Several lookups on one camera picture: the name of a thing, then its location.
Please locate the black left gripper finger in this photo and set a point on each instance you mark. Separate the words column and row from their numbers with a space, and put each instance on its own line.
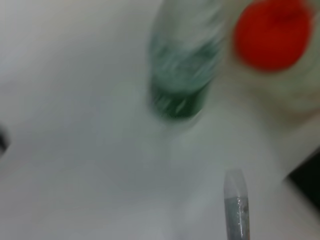
column 3, row 138

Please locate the translucent glass fruit bowl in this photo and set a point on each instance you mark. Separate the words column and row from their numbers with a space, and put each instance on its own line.
column 287, row 95

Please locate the black mesh pen holder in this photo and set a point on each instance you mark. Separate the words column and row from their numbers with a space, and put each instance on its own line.
column 310, row 180

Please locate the green label water bottle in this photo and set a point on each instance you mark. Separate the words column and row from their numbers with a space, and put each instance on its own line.
column 182, row 75

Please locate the red-orange fruit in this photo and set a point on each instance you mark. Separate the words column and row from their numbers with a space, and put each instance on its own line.
column 272, row 37

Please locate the grey marker pen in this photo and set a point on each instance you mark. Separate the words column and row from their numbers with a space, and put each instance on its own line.
column 236, row 215

